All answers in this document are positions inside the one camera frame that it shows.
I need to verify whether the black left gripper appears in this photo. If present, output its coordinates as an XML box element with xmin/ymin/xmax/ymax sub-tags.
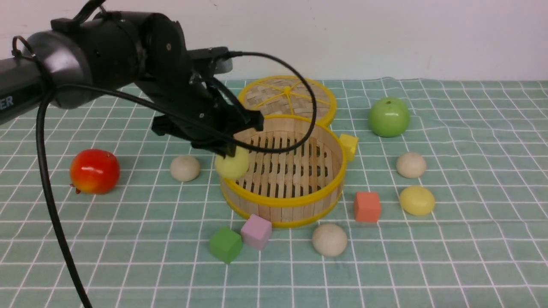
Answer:
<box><xmin>137</xmin><ymin>64</ymin><xmax>264</xmax><ymax>158</ymax></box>

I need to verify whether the beige bun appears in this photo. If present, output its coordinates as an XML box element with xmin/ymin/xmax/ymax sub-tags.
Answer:
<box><xmin>396</xmin><ymin>151</ymin><xmax>427</xmax><ymax>179</ymax></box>
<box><xmin>312</xmin><ymin>223</ymin><xmax>348</xmax><ymax>257</ymax></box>
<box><xmin>170</xmin><ymin>155</ymin><xmax>200</xmax><ymax>183</ymax></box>

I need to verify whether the yellow bun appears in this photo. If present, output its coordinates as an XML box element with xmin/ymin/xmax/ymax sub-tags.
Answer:
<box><xmin>399</xmin><ymin>186</ymin><xmax>436</xmax><ymax>216</ymax></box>
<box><xmin>214</xmin><ymin>146</ymin><xmax>249</xmax><ymax>180</ymax></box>

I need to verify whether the beige bun front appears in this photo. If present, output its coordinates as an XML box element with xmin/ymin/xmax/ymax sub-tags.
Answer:
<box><xmin>312</xmin><ymin>223</ymin><xmax>348</xmax><ymax>257</ymax></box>

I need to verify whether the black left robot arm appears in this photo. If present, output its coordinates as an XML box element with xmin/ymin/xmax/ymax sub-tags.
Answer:
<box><xmin>0</xmin><ymin>12</ymin><xmax>264</xmax><ymax>156</ymax></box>

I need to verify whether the woven bamboo steamer lid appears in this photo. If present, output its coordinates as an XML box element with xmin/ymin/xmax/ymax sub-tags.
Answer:
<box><xmin>238</xmin><ymin>75</ymin><xmax>337</xmax><ymax>126</ymax></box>

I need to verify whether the bamboo steamer tray yellow rim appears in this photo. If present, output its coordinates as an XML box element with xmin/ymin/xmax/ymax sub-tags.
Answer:
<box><xmin>220</xmin><ymin>124</ymin><xmax>348</xmax><ymax>228</ymax></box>

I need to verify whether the red apple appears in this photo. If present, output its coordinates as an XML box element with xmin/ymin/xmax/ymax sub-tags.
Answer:
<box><xmin>70</xmin><ymin>148</ymin><xmax>121</xmax><ymax>195</ymax></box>

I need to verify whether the pink cube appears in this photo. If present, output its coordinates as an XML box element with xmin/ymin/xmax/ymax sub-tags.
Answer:
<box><xmin>240</xmin><ymin>214</ymin><xmax>272</xmax><ymax>250</ymax></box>

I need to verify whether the green cube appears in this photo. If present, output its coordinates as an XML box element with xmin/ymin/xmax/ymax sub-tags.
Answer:
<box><xmin>209</xmin><ymin>227</ymin><xmax>243</xmax><ymax>264</ymax></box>

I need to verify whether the yellow cube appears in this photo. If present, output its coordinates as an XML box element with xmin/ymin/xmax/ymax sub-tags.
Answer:
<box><xmin>339</xmin><ymin>134</ymin><xmax>359</xmax><ymax>161</ymax></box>

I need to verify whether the orange cube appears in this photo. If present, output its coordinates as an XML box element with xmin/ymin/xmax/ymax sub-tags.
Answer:
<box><xmin>354</xmin><ymin>192</ymin><xmax>381</xmax><ymax>223</ymax></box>

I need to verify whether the green apple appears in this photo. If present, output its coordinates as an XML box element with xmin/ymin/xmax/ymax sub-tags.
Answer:
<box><xmin>368</xmin><ymin>97</ymin><xmax>410</xmax><ymax>138</ymax></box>

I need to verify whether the green checkered tablecloth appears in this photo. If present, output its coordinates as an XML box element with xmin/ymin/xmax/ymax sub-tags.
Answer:
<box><xmin>0</xmin><ymin>77</ymin><xmax>548</xmax><ymax>308</ymax></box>

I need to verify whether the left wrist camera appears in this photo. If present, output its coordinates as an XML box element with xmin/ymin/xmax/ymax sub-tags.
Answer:
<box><xmin>188</xmin><ymin>46</ymin><xmax>233</xmax><ymax>76</ymax></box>

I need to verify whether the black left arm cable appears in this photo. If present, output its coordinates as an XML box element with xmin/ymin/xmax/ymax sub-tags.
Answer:
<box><xmin>36</xmin><ymin>51</ymin><xmax>318</xmax><ymax>308</ymax></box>

